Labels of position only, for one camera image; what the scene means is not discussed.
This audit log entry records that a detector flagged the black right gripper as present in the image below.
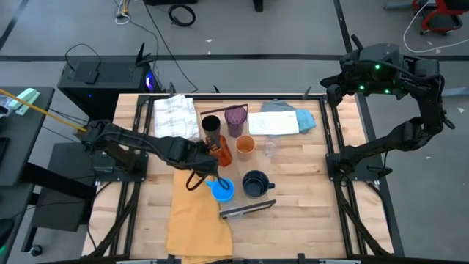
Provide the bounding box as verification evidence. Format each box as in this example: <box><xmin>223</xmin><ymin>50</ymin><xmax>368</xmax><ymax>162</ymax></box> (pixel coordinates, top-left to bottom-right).
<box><xmin>320</xmin><ymin>49</ymin><xmax>367</xmax><ymax>95</ymax></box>

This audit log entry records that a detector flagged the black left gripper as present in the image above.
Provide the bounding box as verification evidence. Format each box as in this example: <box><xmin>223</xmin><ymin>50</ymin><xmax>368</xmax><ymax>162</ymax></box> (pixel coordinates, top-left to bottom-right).
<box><xmin>166</xmin><ymin>136</ymin><xmax>231</xmax><ymax>190</ymax></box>

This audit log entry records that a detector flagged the light blue plastic mug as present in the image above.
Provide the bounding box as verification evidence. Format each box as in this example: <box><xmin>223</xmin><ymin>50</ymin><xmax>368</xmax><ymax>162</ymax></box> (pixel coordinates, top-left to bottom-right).
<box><xmin>204</xmin><ymin>177</ymin><xmax>236</xmax><ymax>204</ymax></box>

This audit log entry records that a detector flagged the orange faceted plastic tumbler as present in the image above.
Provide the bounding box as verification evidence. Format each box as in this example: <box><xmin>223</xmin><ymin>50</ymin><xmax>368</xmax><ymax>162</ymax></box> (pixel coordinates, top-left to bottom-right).
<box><xmin>204</xmin><ymin>133</ymin><xmax>234</xmax><ymax>169</ymax></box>

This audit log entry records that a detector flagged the large clear glass mug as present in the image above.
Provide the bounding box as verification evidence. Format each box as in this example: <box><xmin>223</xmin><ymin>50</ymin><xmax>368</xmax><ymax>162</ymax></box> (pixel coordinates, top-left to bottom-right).
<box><xmin>221</xmin><ymin>199</ymin><xmax>245</xmax><ymax>221</ymax></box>

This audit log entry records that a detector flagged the dark blue enamel mug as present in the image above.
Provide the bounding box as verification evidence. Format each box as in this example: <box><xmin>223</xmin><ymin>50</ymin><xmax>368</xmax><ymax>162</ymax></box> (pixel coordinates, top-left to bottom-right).
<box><xmin>241</xmin><ymin>169</ymin><xmax>276</xmax><ymax>199</ymax></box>

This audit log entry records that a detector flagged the peach plastic cup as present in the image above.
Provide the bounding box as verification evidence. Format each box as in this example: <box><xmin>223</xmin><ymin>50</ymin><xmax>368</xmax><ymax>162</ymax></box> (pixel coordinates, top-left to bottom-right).
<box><xmin>234</xmin><ymin>134</ymin><xmax>256</xmax><ymax>162</ymax></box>

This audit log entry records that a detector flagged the black plastic tumbler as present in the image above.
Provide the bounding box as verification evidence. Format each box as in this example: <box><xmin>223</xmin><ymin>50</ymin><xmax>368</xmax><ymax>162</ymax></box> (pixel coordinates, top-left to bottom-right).
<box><xmin>201</xmin><ymin>114</ymin><xmax>221</xmax><ymax>142</ymax></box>

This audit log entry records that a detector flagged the small clear glass cup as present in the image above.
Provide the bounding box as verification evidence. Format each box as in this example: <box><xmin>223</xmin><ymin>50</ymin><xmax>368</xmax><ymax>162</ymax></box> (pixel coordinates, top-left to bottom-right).
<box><xmin>263</xmin><ymin>137</ymin><xmax>282</xmax><ymax>158</ymax></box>

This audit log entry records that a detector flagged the purple faceted plastic tumbler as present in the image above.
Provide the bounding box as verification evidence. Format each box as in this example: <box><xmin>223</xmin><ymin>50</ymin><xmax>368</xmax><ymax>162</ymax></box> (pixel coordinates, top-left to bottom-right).
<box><xmin>224</xmin><ymin>105</ymin><xmax>248</xmax><ymax>139</ymax></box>

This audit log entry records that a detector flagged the light blue cloth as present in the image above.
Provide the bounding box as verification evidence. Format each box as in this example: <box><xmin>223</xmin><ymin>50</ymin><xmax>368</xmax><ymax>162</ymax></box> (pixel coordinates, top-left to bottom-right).
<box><xmin>295</xmin><ymin>109</ymin><xmax>317</xmax><ymax>133</ymax></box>

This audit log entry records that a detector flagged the yellow waffle cloth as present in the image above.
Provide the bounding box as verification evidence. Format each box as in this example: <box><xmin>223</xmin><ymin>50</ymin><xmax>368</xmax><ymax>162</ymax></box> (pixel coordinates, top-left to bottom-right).
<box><xmin>165</xmin><ymin>170</ymin><xmax>235</xmax><ymax>264</ymax></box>

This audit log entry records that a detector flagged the grey cloth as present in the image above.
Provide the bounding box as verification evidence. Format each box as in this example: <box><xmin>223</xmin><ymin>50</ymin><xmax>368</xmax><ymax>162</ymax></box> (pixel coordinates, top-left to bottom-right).
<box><xmin>260</xmin><ymin>99</ymin><xmax>296</xmax><ymax>114</ymax></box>

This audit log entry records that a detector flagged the white cloth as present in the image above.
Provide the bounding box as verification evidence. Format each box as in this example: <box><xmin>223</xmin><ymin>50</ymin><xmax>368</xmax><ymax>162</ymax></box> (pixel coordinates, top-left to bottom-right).
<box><xmin>248</xmin><ymin>111</ymin><xmax>300</xmax><ymax>136</ymax></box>

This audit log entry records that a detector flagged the white checked towel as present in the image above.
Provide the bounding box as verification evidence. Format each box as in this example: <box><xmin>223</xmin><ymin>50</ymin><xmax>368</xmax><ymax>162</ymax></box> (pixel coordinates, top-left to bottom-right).
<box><xmin>153</xmin><ymin>94</ymin><xmax>201</xmax><ymax>140</ymax></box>

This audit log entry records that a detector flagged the grey metal bar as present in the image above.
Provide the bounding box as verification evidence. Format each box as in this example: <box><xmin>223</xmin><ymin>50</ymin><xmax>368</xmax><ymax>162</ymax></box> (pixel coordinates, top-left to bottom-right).
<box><xmin>441</xmin><ymin>87</ymin><xmax>469</xmax><ymax>100</ymax></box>
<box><xmin>383</xmin><ymin>0</ymin><xmax>415</xmax><ymax>11</ymax></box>

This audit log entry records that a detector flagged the red rolling stool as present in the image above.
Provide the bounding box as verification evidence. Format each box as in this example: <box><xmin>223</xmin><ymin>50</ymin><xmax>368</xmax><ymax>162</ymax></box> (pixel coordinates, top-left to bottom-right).
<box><xmin>412</xmin><ymin>0</ymin><xmax>469</xmax><ymax>37</ymax></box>

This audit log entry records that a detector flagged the black computer tower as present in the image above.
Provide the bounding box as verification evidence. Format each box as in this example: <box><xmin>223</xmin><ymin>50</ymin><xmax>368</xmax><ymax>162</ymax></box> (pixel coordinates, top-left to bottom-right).
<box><xmin>57</xmin><ymin>42</ymin><xmax>164</xmax><ymax>124</ymax></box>

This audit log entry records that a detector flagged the black floor platform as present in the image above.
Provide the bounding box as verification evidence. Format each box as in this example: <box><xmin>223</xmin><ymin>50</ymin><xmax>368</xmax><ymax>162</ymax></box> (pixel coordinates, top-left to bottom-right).
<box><xmin>31</xmin><ymin>142</ymin><xmax>97</xmax><ymax>232</ymax></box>

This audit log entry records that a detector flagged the black desk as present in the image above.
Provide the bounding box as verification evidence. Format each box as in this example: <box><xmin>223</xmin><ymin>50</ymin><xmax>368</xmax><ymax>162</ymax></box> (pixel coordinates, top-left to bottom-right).
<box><xmin>0</xmin><ymin>86</ymin><xmax>56</xmax><ymax>188</ymax></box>

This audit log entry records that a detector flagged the mint green stapler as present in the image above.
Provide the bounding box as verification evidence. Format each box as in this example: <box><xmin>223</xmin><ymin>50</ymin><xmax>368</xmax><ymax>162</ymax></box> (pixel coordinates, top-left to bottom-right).
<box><xmin>9</xmin><ymin>87</ymin><xmax>41</xmax><ymax>117</ymax></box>

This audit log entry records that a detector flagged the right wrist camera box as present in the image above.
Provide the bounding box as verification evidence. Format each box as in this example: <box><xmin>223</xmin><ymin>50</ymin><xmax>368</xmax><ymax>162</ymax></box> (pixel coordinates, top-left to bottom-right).
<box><xmin>325</xmin><ymin>84</ymin><xmax>344</xmax><ymax>109</ymax></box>

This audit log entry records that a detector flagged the wooden shelf with black frame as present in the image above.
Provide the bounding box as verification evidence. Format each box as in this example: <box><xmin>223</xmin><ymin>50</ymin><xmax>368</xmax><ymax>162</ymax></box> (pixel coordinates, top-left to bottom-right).
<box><xmin>199</xmin><ymin>104</ymin><xmax>277</xmax><ymax>220</ymax></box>

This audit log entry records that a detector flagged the white floor cable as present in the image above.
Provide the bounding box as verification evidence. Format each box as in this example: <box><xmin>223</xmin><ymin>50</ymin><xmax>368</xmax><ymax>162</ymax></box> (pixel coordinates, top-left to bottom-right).
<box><xmin>402</xmin><ymin>0</ymin><xmax>469</xmax><ymax>54</ymax></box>

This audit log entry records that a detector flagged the coiled black cable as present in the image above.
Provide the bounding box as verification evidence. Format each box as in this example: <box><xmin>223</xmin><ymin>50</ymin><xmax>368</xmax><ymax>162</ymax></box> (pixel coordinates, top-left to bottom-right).
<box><xmin>167</xmin><ymin>4</ymin><xmax>196</xmax><ymax>27</ymax></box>

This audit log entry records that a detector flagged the yellow strap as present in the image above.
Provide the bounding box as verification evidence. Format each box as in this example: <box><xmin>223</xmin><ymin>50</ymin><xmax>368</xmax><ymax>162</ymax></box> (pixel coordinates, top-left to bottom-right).
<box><xmin>0</xmin><ymin>89</ymin><xmax>89</xmax><ymax>133</ymax></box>

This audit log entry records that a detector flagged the white plug cable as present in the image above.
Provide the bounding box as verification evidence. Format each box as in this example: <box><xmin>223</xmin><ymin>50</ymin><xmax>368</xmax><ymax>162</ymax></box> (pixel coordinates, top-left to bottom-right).
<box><xmin>114</xmin><ymin>0</ymin><xmax>132</xmax><ymax>26</ymax></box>

